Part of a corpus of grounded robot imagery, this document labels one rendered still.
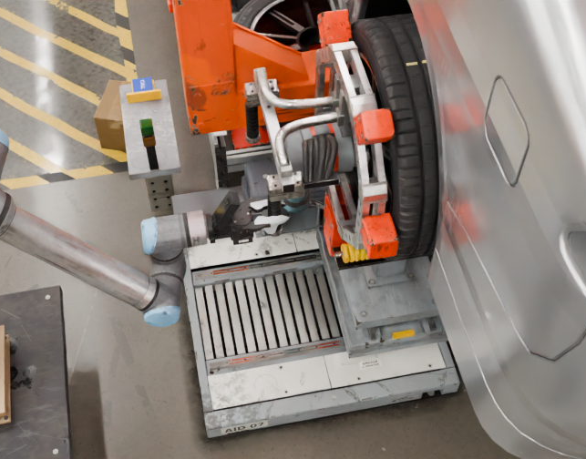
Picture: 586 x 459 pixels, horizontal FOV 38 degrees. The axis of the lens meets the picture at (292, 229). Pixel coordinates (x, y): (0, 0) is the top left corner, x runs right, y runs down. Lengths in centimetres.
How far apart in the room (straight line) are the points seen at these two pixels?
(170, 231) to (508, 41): 102
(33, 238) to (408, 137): 90
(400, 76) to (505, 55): 57
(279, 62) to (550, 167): 144
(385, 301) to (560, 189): 146
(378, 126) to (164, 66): 200
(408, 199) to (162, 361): 121
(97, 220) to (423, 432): 144
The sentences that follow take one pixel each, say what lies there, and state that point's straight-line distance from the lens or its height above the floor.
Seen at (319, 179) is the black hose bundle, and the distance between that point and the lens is 209.
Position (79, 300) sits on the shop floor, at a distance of 313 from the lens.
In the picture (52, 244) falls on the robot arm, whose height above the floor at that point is 98.
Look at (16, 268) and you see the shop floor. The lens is 327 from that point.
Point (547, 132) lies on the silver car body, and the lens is 143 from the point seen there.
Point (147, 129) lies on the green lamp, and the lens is 270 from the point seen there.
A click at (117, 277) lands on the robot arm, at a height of 84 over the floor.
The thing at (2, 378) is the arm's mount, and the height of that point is 37.
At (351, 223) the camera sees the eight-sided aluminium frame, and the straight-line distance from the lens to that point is 247.
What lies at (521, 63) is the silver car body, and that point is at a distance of 151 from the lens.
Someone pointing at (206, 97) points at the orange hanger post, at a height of 69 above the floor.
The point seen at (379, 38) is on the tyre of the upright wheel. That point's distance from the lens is 217.
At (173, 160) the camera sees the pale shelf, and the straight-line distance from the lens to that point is 287.
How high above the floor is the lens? 258
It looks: 53 degrees down
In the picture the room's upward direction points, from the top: 1 degrees clockwise
